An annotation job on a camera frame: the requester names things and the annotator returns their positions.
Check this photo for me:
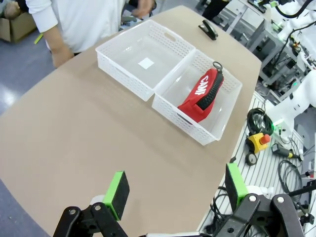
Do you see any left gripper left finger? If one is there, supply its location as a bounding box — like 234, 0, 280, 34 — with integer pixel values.
53, 170, 131, 237

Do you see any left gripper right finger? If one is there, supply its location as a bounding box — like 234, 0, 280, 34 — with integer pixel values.
214, 162, 306, 237

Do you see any red zipper pouch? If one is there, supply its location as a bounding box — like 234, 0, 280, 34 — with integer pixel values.
177, 61, 225, 123

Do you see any person right forearm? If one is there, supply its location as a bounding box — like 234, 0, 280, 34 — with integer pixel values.
34, 12, 67, 51

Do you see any person right hand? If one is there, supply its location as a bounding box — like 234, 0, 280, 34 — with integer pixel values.
51, 45, 75, 69

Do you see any person left hand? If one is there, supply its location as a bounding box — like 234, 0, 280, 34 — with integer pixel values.
132, 0, 157, 19

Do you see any black tape roll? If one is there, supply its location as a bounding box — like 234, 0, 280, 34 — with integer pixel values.
246, 153, 258, 167

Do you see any yellow emergency stop button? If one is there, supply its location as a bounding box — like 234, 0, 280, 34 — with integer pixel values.
246, 132, 272, 154

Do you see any black yellow handheld tool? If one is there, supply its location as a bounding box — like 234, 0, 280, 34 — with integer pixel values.
271, 144, 303, 162

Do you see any white basket holding pouch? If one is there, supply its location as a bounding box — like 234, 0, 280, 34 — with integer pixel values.
151, 48, 243, 146

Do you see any white perforated plastic basket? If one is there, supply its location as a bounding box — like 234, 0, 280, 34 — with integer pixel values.
95, 19, 197, 102

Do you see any black stapler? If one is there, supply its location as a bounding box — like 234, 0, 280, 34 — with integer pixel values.
198, 19, 219, 41

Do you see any white background table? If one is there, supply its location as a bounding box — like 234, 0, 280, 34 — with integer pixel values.
222, 0, 267, 35

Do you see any person torso white hoodie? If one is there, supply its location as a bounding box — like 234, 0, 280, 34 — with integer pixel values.
24, 0, 130, 54

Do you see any cardboard box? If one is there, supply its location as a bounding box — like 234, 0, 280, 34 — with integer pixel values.
0, 11, 38, 43

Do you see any thin black cable loop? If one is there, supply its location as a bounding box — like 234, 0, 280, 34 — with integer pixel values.
277, 159, 304, 196

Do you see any black cable bundle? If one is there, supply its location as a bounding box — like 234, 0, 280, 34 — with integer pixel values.
246, 108, 276, 138

